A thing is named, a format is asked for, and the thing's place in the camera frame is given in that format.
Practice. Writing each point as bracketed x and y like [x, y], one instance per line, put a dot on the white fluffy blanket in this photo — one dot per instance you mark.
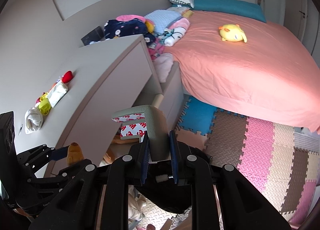
[163, 67]

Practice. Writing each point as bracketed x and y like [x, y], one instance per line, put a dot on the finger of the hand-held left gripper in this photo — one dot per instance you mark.
[50, 180]
[60, 153]

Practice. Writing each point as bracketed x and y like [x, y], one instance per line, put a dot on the foam puzzle floor mat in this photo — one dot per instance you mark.
[257, 144]

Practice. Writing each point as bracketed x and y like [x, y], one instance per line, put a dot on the white rolled cloth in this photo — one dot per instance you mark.
[33, 119]

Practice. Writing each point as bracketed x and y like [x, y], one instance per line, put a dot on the bed with pink sheet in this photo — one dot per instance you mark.
[237, 69]

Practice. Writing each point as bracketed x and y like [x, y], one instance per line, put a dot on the grey desk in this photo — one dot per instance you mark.
[100, 69]

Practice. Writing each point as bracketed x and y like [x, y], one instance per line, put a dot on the white tissue pack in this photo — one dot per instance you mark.
[57, 93]

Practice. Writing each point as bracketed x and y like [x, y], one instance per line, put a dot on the white door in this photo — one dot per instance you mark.
[295, 19]

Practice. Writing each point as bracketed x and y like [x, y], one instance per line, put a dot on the pink white folded blanket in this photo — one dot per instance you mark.
[177, 31]

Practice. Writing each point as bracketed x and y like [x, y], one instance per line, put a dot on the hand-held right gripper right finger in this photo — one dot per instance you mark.
[173, 159]

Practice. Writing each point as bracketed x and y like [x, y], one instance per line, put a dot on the grey foam corner guard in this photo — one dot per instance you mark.
[157, 132]

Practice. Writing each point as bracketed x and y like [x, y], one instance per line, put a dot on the yellow toy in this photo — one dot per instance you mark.
[45, 106]

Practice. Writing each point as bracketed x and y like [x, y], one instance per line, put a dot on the black wall socket panel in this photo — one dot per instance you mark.
[92, 35]

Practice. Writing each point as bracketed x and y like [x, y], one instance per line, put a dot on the brown toy figure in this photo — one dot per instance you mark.
[75, 152]

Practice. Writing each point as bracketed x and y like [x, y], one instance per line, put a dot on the navy printed blanket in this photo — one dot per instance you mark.
[125, 28]

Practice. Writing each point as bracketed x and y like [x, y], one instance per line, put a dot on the grey quilt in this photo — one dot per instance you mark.
[306, 142]

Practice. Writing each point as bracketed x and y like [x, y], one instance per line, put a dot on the light blue folded blanket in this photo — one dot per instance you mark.
[162, 18]

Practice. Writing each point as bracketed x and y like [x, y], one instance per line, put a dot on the pink printed blanket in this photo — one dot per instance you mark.
[156, 49]

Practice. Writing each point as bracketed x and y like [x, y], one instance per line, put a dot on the white crumpled cloth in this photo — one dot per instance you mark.
[136, 205]

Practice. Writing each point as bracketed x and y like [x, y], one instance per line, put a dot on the teal pillow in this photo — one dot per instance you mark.
[225, 5]

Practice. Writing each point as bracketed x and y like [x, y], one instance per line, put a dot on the yellow plush duck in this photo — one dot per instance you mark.
[232, 33]

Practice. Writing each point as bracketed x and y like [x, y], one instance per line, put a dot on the beige foam tube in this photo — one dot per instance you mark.
[158, 100]

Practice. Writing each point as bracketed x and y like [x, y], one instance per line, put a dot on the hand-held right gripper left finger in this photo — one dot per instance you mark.
[144, 159]

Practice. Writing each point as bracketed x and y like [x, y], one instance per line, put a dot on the red heart toy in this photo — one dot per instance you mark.
[67, 76]

